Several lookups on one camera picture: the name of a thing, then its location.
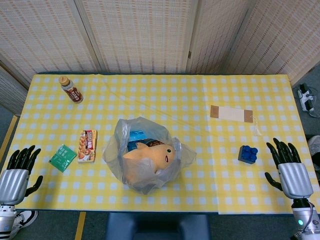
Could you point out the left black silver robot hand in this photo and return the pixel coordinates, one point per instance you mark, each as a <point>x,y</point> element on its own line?
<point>13,185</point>

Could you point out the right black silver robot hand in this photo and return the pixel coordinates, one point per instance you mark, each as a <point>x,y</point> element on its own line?
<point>295,178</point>

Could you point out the clear plastic bag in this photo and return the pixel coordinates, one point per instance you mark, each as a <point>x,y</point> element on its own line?
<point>120,140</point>

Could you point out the blue snack packet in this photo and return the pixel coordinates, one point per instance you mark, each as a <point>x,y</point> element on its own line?
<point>136,136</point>

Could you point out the yellow plush toy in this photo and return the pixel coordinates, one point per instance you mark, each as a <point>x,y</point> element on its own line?
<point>147,156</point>

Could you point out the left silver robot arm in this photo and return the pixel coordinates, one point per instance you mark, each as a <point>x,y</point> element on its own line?
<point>5,221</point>

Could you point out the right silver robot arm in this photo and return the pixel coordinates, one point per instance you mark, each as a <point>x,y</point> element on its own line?
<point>303,217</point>

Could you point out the black white sneaker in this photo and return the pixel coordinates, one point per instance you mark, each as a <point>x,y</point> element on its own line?
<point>23,220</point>

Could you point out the grey white shoe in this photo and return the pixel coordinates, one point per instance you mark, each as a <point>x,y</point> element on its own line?
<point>315,146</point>

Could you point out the blue building block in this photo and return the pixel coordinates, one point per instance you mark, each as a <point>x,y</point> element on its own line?
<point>247,153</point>

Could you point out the green sachet packet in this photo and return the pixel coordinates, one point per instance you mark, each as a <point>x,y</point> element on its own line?
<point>62,158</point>

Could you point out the white power strip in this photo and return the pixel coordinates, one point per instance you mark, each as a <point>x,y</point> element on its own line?
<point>305,98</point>

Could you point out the curry roux box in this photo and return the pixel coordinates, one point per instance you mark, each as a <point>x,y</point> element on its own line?
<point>87,146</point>

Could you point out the paper card with brown ends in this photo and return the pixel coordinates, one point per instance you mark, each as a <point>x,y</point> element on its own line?
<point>231,113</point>

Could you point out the Costa coffee bottle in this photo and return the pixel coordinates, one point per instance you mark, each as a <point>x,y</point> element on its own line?
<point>72,91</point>

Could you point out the yellow white checkered tablecloth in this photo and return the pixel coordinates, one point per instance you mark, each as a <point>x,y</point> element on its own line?
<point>175,100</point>

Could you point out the dark blue robot torso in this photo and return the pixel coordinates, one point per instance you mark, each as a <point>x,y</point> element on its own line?
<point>157,226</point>

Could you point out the bamboo folding screen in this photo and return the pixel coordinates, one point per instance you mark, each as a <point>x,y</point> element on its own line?
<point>140,32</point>

